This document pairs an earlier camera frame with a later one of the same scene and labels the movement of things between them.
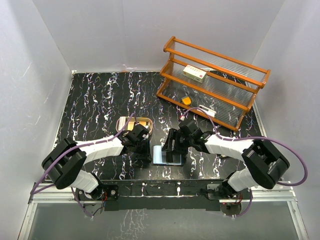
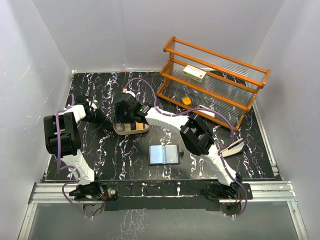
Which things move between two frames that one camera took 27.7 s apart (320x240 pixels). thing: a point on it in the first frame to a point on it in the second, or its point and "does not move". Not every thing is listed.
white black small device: [211, 112] does not move
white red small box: [194, 73] does not move
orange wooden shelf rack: [216, 87] does not move
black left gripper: [146, 155] to [102, 119]
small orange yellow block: [186, 100] does not move
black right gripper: [172, 136] to [119, 118]
